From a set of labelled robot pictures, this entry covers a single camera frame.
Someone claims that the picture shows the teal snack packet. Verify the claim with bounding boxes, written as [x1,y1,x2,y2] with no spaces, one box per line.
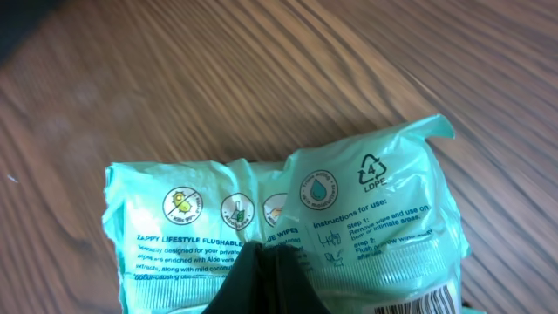
[102,115,470,314]

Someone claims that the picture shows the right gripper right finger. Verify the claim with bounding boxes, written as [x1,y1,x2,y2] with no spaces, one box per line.
[268,245,330,314]

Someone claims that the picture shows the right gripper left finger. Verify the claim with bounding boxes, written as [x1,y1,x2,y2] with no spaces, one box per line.
[202,242,269,314]

